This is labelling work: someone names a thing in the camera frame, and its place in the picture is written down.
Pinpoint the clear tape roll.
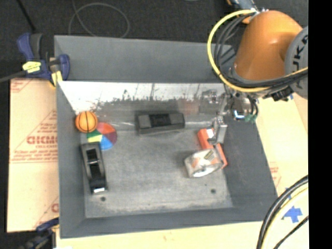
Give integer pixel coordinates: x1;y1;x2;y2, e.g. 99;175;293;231
184;148;225;178

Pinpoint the orange flat block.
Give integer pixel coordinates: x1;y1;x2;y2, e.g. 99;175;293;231
196;128;228;169

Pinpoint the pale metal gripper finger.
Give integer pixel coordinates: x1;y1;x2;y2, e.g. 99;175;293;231
211;116;223;143
216;123;229;144

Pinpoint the multicolour striped ball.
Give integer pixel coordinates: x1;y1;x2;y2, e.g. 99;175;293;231
86;122;118;151

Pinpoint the black rectangular box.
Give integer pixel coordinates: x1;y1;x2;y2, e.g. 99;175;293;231
134;110;186;135

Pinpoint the grey metal bin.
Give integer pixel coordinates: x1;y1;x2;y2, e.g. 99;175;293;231
53;35;279;239

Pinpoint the orange mini basketball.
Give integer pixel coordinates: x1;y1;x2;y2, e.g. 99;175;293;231
75;110;99;134

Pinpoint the black tape dispenser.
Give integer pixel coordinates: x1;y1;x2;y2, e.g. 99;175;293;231
79;142;108;195

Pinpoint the brown cardboard board red print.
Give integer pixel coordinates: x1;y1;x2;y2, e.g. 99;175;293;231
6;77;309;233

